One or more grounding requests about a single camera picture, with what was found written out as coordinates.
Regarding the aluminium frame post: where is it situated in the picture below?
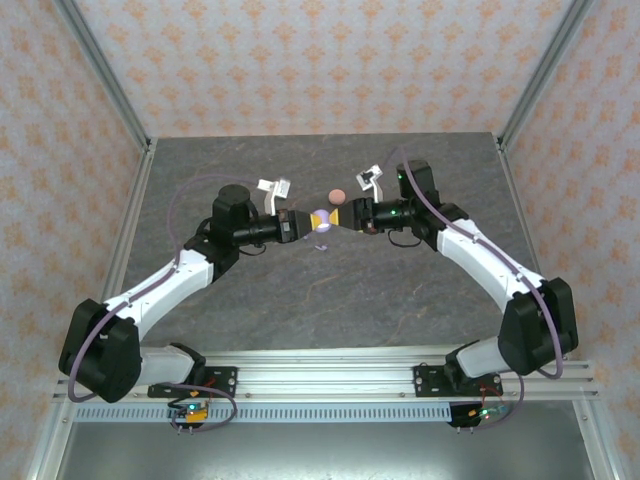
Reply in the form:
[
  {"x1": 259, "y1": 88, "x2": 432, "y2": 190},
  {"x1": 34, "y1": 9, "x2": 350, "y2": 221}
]
[
  {"x1": 497, "y1": 0, "x2": 600, "y2": 151},
  {"x1": 51, "y1": 0, "x2": 155, "y2": 151}
]

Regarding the slotted grey cable duct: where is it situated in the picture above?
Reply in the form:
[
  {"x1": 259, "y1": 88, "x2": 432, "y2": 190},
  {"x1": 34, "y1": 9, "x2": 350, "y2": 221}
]
[{"x1": 73, "y1": 402, "x2": 506, "y2": 424}]

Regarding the aluminium frame strut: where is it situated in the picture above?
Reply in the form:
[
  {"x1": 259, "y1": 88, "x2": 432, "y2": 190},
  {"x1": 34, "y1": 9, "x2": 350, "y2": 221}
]
[
  {"x1": 571, "y1": 399, "x2": 622, "y2": 480},
  {"x1": 24, "y1": 399, "x2": 77, "y2": 480}
]

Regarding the aluminium mounting rail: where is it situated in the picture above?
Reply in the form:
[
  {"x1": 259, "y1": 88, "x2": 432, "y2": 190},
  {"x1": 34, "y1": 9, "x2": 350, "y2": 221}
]
[{"x1": 51, "y1": 342, "x2": 601, "y2": 401}]

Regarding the aluminium table side rail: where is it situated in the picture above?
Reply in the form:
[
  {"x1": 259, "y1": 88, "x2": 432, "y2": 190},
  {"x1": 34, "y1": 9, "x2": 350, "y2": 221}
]
[
  {"x1": 79, "y1": 135, "x2": 159, "y2": 364},
  {"x1": 492, "y1": 132, "x2": 574, "y2": 362}
]

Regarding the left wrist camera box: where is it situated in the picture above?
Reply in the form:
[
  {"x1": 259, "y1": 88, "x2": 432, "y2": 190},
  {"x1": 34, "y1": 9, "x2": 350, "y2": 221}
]
[{"x1": 255, "y1": 177, "x2": 292, "y2": 217}]

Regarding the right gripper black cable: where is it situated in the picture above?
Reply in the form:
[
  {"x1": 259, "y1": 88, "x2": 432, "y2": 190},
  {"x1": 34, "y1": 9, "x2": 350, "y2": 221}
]
[{"x1": 387, "y1": 231, "x2": 433, "y2": 251}]

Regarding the grey metal shelf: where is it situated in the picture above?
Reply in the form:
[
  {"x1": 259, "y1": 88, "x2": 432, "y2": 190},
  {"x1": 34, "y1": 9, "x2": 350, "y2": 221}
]
[{"x1": 52, "y1": 422, "x2": 594, "y2": 480}]

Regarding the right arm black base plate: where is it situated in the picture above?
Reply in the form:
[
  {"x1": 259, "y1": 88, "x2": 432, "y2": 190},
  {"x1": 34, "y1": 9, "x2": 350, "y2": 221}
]
[{"x1": 413, "y1": 364, "x2": 501, "y2": 399}]

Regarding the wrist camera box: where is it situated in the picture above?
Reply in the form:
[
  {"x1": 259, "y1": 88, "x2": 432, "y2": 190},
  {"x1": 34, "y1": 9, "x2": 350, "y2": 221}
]
[
  {"x1": 255, "y1": 177, "x2": 292, "y2": 217},
  {"x1": 354, "y1": 163, "x2": 385, "y2": 202}
]

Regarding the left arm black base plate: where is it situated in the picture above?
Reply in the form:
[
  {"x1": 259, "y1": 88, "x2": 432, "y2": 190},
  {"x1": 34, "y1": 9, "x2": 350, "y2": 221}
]
[{"x1": 147, "y1": 366, "x2": 239, "y2": 399}]

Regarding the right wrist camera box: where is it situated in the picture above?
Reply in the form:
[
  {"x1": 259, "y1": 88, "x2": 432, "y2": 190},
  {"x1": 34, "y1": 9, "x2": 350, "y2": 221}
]
[{"x1": 354, "y1": 163, "x2": 385, "y2": 202}]

